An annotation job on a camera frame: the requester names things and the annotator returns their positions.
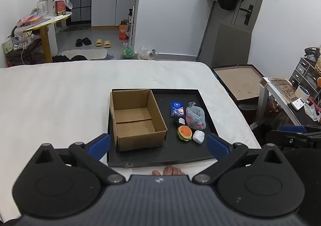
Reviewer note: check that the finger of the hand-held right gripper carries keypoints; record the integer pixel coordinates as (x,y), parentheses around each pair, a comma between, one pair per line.
(293,128)

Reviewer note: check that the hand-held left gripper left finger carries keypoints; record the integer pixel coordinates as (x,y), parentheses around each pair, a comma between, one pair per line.
(99,146)

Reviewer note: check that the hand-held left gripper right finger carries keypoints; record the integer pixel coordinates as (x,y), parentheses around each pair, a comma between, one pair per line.
(217,147)

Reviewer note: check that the white soft lump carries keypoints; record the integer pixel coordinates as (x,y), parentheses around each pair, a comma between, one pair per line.
(198,137)

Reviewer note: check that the hamburger plush toy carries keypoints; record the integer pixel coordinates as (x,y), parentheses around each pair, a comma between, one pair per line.
(184,133)

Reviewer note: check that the grey plush toy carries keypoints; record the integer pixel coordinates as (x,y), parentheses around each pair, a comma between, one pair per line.
(196,115)

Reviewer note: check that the cardboard box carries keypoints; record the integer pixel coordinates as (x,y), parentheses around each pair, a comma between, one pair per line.
(135,125)
(238,83)

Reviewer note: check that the black tray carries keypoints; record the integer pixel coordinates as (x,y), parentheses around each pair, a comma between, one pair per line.
(173,152)

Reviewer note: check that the black cloth toy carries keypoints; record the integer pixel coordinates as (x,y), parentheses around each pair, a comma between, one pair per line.
(178,120)

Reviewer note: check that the white desk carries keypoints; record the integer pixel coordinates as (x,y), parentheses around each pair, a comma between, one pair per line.
(288,108)

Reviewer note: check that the small white device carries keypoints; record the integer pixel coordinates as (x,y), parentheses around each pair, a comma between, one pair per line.
(298,104)

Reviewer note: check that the white cup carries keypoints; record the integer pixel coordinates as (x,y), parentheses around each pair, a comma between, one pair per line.
(301,93)

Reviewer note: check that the blue tissue pack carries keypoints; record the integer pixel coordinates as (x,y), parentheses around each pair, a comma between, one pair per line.
(177,108)

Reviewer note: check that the grey drawer organiser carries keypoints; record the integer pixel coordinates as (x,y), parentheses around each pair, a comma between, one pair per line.
(304,72)

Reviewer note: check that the flat open cardboard box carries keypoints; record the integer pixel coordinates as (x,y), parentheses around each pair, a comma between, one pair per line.
(238,83)

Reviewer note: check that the black clothes by mat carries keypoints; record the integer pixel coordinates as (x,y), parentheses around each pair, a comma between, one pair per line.
(70,58)

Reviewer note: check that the white floor mat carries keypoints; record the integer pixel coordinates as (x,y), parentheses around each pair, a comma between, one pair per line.
(85,53)

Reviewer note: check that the green plastic bag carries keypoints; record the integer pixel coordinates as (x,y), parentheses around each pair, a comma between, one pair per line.
(128,52)

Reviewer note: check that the grey leaning panel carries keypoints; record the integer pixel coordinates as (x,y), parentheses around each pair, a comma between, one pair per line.
(230,45)

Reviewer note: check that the yellow slipper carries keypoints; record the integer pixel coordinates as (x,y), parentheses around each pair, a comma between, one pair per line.
(98,42)
(107,44)

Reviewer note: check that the clear plastic bag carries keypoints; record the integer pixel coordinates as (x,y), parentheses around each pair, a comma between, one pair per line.
(146,53)

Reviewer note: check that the black slipper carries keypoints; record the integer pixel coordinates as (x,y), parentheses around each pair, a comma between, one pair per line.
(78,42)
(86,41)

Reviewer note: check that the orange box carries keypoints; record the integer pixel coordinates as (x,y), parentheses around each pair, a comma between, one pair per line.
(123,32)

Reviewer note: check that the black door lock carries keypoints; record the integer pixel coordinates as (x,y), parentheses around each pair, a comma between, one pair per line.
(247,14)

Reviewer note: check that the cluttered dark chair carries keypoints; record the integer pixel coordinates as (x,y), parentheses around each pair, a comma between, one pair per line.
(22,45)

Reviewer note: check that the yellow round table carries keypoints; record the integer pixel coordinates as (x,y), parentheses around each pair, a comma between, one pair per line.
(45,30)

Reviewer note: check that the dark spray bottle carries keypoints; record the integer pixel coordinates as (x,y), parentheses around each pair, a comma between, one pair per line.
(130,16)

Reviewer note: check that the white cabinet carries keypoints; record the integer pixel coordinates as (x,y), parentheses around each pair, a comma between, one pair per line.
(105,10)

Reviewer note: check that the red carton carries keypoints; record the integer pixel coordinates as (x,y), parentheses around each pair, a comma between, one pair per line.
(59,7)

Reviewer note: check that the clear glass bottle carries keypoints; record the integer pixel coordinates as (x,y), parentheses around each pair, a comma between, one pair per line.
(42,5)

